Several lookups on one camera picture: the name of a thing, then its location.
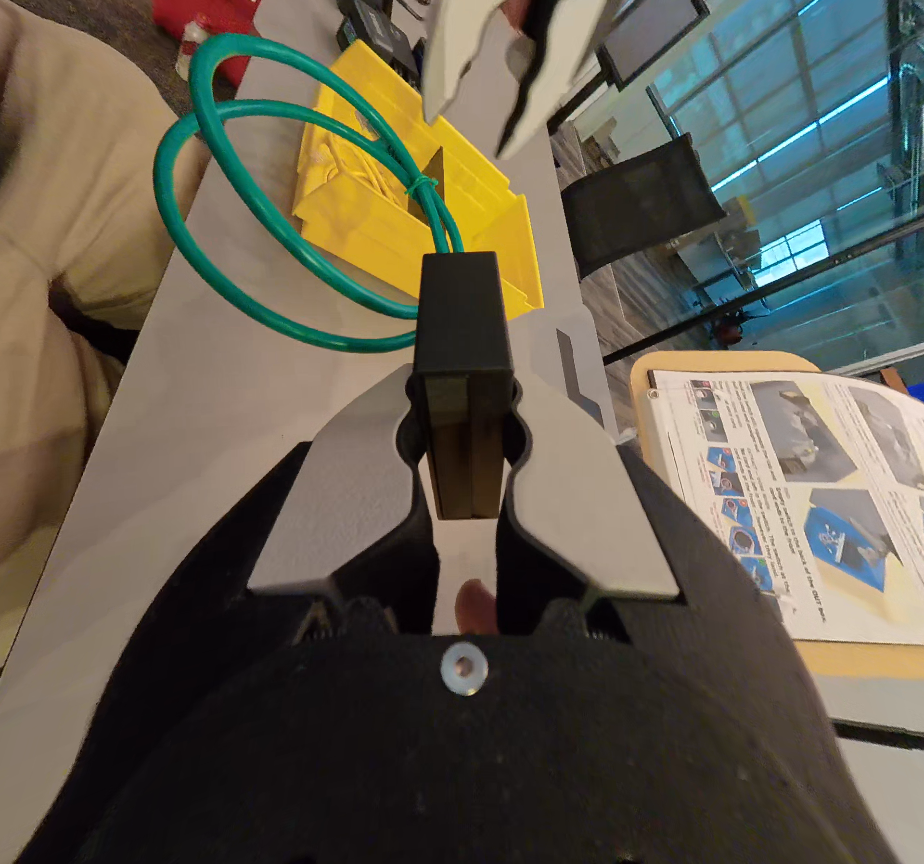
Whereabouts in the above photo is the yellow plastic bin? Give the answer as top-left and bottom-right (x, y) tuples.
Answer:
(292, 39), (544, 321)

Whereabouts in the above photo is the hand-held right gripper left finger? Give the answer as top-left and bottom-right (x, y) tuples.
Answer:
(248, 364), (439, 635)

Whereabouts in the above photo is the yellow ethernet cable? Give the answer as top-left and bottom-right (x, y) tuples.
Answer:
(297, 120), (405, 212)

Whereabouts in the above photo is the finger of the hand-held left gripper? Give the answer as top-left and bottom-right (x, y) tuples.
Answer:
(494, 0), (608, 162)
(421, 0), (525, 126)

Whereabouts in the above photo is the dark computer monitor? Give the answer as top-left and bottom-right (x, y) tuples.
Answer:
(598, 0), (713, 94)

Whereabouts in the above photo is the black port box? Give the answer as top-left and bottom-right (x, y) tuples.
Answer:
(413, 252), (515, 520)

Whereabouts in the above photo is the clear plastic bottle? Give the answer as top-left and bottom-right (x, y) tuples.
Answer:
(175, 21), (219, 79)

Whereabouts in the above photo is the person's right hand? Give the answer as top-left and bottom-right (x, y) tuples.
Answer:
(455, 579), (499, 637)

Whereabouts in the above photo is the green ethernet cable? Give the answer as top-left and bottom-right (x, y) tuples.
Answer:
(153, 34), (466, 354)

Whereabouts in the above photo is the printed instruction sheet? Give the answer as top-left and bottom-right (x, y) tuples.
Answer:
(646, 369), (924, 645)

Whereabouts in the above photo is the black power adapter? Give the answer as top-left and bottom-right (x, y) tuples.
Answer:
(336, 0), (421, 83)

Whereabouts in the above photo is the black mesh chair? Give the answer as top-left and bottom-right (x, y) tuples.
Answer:
(561, 133), (727, 282)

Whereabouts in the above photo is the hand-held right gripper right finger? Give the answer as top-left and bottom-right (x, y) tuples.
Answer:
(495, 372), (681, 635)

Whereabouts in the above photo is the person's beige clothing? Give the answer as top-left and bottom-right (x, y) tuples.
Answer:
(0, 0), (212, 670)

